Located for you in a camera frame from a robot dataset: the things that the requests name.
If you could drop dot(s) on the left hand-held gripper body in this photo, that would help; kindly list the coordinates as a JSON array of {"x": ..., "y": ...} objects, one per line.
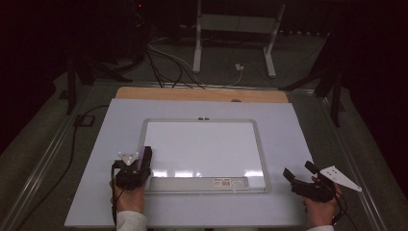
[{"x": 128, "y": 176}]

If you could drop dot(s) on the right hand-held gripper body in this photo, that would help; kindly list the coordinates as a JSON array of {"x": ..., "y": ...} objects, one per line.
[{"x": 340, "y": 178}]

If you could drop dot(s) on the purple and black whiteboard eraser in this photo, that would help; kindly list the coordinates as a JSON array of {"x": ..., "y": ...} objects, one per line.
[{"x": 146, "y": 157}]

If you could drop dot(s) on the silver framed whiteboard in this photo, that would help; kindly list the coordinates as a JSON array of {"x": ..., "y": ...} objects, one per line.
[{"x": 205, "y": 144}]

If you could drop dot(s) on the person's left hand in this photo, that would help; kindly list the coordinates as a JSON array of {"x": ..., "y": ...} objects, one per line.
[{"x": 130, "y": 200}]

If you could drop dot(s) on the person's right hand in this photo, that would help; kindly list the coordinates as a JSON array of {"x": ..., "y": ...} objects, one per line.
[{"x": 320, "y": 213}]

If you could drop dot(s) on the large white sheet mat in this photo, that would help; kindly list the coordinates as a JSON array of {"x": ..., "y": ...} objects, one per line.
[{"x": 282, "y": 128}]

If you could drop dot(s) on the black floor socket box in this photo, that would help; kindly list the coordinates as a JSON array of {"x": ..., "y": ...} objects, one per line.
[{"x": 84, "y": 120}]

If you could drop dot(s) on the black tripod stand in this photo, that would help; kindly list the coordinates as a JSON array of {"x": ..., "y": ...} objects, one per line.
[
  {"x": 335, "y": 96},
  {"x": 71, "y": 83}
]

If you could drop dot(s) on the wooden table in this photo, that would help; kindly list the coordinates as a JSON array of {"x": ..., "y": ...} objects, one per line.
[{"x": 192, "y": 94}]

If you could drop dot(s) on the dark equipment rack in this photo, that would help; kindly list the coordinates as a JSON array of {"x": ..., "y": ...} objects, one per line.
[{"x": 136, "y": 29}]

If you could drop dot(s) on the white metal stand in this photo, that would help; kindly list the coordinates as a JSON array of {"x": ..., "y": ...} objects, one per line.
[{"x": 224, "y": 23}]

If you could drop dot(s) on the metal floor rail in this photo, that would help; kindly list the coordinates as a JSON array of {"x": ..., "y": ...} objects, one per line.
[
  {"x": 38, "y": 166},
  {"x": 352, "y": 166}
]

